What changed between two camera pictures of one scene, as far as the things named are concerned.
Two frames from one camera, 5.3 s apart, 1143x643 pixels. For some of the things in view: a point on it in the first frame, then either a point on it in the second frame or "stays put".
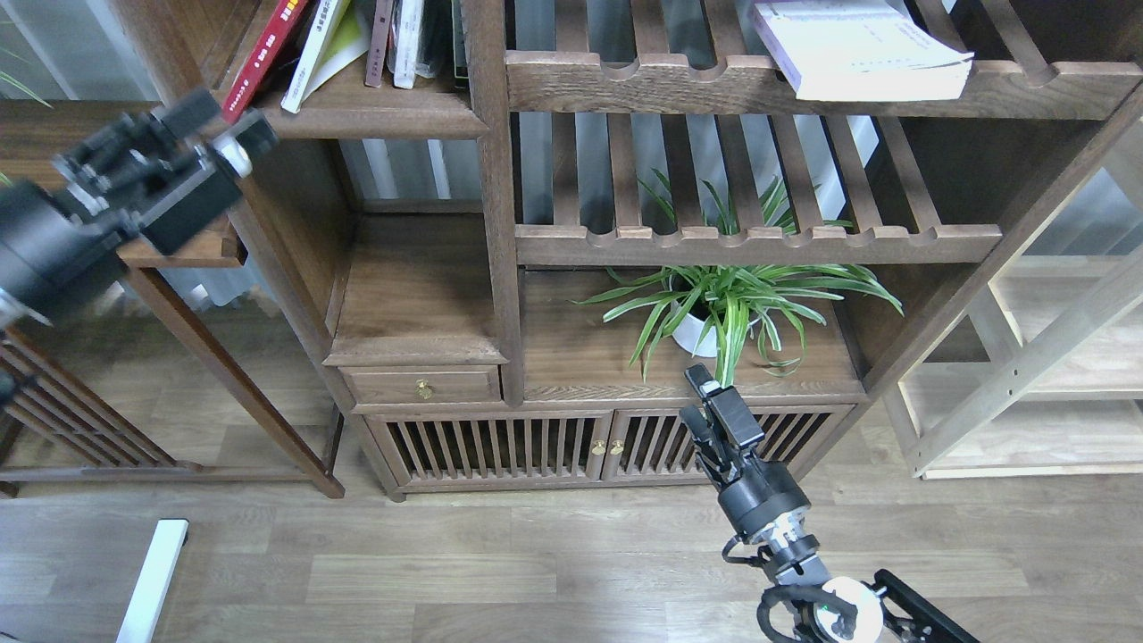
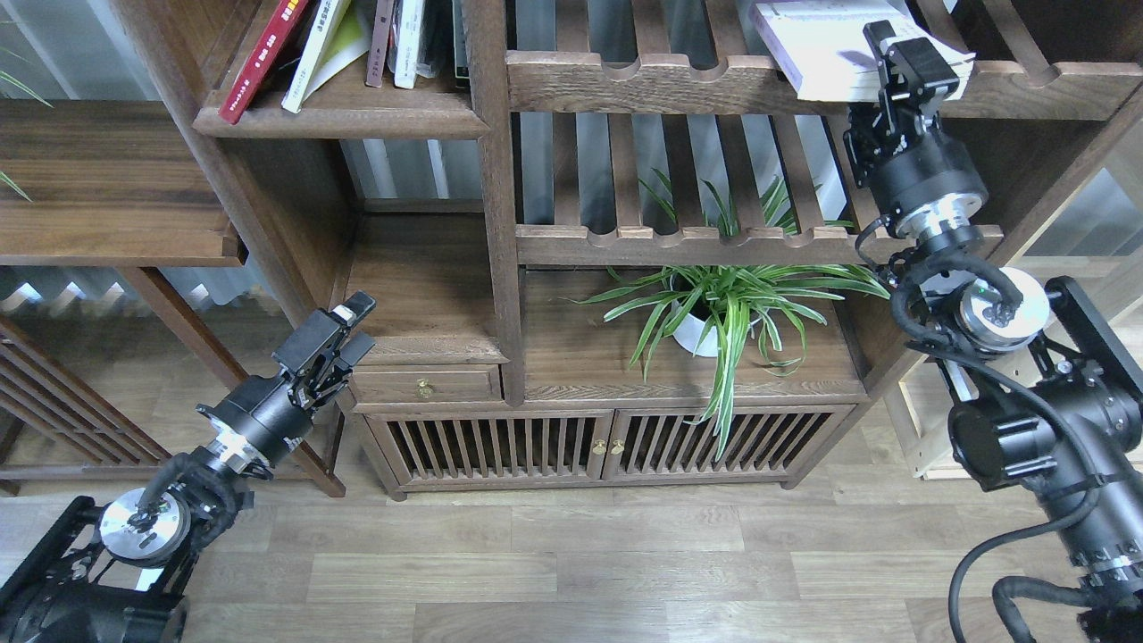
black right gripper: [723, 430] to [892, 140]
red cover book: [268, 46] stays put
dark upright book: [459, 45] stays put
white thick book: [850, 50] stays put
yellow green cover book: [337, 37] stays put
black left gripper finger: [230, 155] to [319, 356]
